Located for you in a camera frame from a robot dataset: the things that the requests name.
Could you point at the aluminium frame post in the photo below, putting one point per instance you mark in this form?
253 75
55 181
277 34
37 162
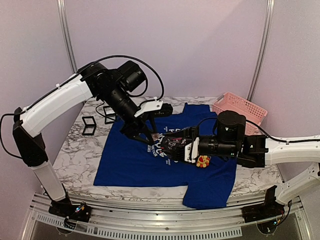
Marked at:
270 4
61 6

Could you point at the pink plastic basket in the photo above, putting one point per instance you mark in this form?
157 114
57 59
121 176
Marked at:
233 102

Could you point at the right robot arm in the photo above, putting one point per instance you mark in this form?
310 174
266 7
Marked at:
228 140

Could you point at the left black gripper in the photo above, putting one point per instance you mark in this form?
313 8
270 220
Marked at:
134 127

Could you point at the right aluminium frame post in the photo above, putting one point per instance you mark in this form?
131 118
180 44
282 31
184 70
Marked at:
270 4

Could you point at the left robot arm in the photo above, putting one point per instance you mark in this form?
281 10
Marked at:
93 81

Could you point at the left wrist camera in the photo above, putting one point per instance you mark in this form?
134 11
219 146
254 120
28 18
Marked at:
157 108

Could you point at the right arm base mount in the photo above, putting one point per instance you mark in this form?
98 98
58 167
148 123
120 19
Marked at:
261 211

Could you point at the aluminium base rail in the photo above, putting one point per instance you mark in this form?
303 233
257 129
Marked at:
162 219

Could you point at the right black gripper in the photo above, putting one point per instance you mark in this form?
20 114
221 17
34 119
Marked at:
180 146

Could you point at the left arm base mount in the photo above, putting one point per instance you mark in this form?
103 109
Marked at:
64 208

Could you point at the black brooch display box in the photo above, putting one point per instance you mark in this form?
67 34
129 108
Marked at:
109 115

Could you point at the left aluminium frame post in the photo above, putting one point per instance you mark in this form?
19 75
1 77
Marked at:
61 6

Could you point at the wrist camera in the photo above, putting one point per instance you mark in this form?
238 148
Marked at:
191 152
157 108

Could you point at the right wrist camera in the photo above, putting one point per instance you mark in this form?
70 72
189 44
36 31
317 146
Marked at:
191 152

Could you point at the orange yellow flower brooch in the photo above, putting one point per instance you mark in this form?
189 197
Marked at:
203 161

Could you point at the blue printed t-shirt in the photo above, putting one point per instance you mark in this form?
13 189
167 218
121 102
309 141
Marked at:
129 163

